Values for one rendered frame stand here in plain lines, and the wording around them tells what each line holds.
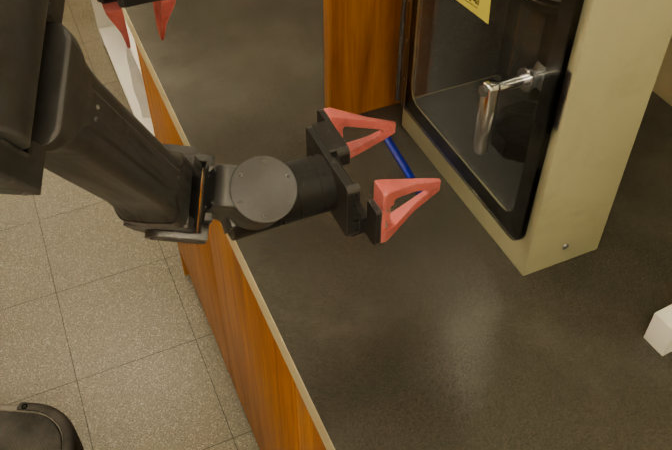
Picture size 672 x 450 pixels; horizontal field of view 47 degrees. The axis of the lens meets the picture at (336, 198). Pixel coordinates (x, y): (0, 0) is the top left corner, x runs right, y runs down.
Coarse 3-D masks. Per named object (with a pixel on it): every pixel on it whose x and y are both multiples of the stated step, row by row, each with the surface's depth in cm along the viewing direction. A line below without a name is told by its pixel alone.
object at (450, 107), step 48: (432, 0) 93; (528, 0) 75; (576, 0) 68; (432, 48) 96; (480, 48) 86; (528, 48) 77; (432, 96) 100; (528, 96) 79; (528, 144) 82; (480, 192) 95; (528, 192) 85
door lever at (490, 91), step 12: (528, 72) 78; (492, 84) 77; (504, 84) 78; (516, 84) 78; (528, 84) 78; (480, 96) 79; (492, 96) 77; (480, 108) 79; (492, 108) 78; (480, 120) 80; (492, 120) 80; (480, 132) 81; (492, 132) 81; (480, 144) 82
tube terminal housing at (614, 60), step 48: (624, 0) 69; (576, 48) 72; (624, 48) 74; (576, 96) 76; (624, 96) 79; (432, 144) 107; (576, 144) 81; (624, 144) 84; (576, 192) 87; (528, 240) 90; (576, 240) 94
